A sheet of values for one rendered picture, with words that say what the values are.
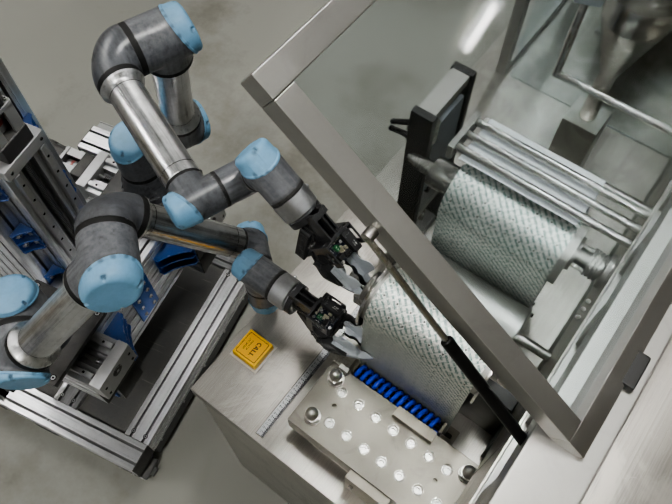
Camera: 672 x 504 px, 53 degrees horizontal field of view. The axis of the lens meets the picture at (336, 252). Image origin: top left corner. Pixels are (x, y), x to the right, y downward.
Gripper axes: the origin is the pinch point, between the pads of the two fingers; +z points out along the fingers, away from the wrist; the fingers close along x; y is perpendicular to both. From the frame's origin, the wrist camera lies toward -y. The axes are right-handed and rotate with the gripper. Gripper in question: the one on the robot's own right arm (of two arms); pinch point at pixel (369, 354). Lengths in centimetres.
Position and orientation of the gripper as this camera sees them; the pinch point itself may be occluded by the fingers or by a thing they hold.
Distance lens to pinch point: 143.6
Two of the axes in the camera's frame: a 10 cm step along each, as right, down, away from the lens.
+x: 6.0, -7.0, 3.8
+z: 8.0, 5.3, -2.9
